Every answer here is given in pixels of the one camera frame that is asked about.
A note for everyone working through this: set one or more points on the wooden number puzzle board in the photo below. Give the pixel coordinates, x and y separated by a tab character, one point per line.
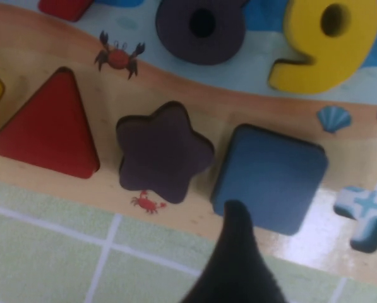
254	104

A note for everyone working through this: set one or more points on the dark purple star piece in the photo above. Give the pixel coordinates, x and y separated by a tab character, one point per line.
163	154

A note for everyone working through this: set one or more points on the yellow number nine piece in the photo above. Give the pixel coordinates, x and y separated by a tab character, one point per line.
305	72

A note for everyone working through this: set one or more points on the red triangle piece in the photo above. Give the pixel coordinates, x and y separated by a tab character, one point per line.
52	132

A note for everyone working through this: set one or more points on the green checked tablecloth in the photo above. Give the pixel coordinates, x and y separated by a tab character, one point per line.
49	252

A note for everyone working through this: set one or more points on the blue square wooden piece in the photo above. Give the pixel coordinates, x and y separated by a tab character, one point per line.
270	176

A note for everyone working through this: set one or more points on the red number seven piece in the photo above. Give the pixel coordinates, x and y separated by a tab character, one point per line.
65	8

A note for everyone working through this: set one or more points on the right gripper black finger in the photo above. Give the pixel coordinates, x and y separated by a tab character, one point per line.
235	268

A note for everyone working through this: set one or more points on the dark purple number eight piece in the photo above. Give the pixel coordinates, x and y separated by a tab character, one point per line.
182	44

